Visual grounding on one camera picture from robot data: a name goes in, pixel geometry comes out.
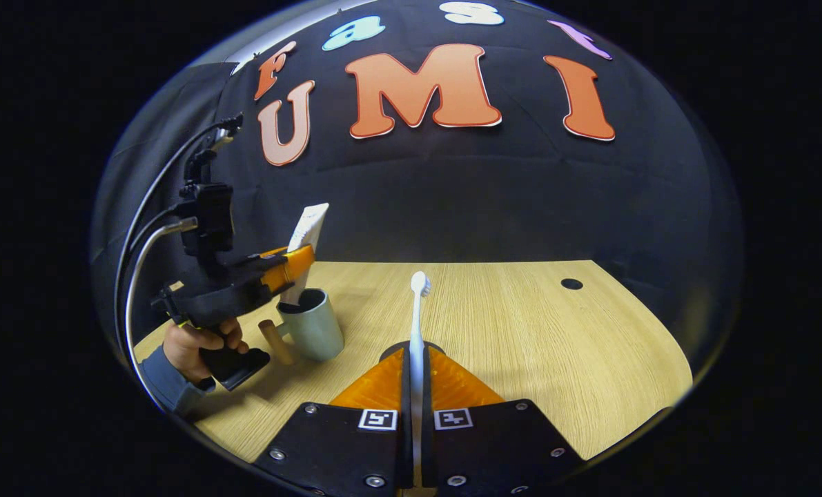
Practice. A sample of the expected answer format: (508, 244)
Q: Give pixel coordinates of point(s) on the white toothbrush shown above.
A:
(417, 345)

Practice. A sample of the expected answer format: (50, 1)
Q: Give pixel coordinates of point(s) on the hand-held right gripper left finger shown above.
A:
(341, 449)

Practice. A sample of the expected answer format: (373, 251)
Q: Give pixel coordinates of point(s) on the black backdrop cloth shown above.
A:
(486, 200)

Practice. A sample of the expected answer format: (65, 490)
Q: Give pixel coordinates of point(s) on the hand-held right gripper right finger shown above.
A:
(493, 449)

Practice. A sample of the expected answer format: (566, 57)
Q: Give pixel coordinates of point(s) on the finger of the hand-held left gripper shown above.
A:
(290, 269)

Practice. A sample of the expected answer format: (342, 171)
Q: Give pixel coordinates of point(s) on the white toothpaste tube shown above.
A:
(308, 224)

